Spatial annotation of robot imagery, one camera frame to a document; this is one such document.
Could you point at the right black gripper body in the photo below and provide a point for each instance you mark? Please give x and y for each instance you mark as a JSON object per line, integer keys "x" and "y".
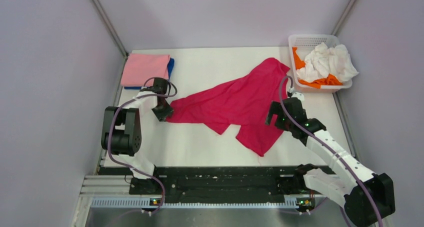
{"x": 287, "y": 123}

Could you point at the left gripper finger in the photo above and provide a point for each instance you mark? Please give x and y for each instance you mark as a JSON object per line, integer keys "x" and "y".
{"x": 158, "y": 113}
{"x": 166, "y": 111}

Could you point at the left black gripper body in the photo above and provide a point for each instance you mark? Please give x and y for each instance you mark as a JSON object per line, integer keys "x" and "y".
{"x": 160, "y": 105}

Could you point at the magenta t shirt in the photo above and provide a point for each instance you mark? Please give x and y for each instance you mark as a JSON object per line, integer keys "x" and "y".
{"x": 244, "y": 102}

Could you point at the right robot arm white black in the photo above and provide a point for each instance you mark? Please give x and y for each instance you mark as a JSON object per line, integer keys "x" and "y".
{"x": 365, "y": 196}

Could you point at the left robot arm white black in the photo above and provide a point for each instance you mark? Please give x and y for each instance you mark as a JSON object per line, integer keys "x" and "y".
{"x": 121, "y": 135}

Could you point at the folded blue t shirt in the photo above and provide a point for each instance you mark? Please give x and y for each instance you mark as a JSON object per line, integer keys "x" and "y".
{"x": 170, "y": 67}

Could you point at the folded pink t shirt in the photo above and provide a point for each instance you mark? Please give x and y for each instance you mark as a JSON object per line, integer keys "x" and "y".
{"x": 139, "y": 69}

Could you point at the orange t shirt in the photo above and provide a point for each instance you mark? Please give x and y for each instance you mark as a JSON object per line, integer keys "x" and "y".
{"x": 300, "y": 64}

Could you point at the crumpled white t shirt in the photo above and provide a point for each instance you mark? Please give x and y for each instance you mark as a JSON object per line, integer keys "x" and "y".
{"x": 324, "y": 60}

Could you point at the white plastic basket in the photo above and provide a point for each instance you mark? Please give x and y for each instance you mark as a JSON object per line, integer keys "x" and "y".
{"x": 305, "y": 43}

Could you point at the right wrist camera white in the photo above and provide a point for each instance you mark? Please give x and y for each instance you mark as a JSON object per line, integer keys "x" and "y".
{"x": 295, "y": 94}

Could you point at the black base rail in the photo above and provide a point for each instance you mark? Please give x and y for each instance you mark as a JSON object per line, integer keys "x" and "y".
{"x": 222, "y": 185}

